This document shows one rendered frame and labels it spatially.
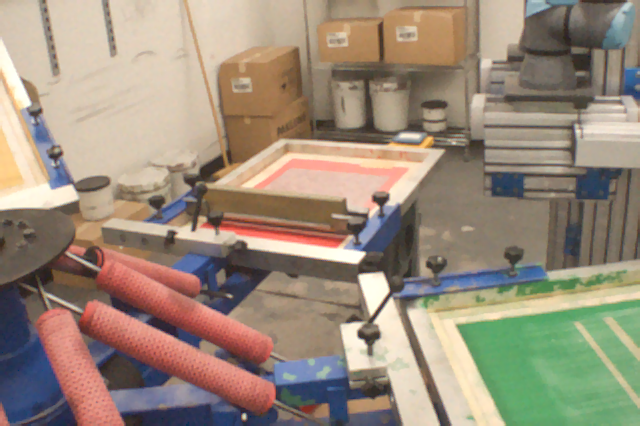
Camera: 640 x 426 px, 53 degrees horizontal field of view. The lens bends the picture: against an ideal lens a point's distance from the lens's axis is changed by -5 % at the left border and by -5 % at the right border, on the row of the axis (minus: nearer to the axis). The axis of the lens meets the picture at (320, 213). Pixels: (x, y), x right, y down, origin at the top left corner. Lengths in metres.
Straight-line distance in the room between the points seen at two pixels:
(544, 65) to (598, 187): 0.37
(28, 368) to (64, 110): 2.94
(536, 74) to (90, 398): 1.33
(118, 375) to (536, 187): 1.22
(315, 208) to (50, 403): 0.84
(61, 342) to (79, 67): 3.20
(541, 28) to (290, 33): 4.16
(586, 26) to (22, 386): 1.41
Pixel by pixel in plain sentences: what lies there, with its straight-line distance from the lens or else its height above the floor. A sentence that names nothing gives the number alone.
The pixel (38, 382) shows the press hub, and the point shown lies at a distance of 1.09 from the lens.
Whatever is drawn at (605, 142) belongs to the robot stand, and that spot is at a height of 1.16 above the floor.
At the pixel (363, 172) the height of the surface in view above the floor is 0.96.
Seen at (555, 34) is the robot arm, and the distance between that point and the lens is 1.76.
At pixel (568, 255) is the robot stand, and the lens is 2.23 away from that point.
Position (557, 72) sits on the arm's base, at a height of 1.30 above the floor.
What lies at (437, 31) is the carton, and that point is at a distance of 4.79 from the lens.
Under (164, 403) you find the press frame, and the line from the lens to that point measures 1.10.
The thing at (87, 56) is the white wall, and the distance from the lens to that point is 4.06.
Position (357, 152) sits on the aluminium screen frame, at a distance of 2.22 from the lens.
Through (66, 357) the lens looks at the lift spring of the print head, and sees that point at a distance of 0.88.
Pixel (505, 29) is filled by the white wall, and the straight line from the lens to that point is 5.19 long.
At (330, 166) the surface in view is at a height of 0.96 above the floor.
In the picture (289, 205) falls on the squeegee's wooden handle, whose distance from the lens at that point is 1.69.
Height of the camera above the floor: 1.68
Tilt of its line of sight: 24 degrees down
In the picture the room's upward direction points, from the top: 5 degrees counter-clockwise
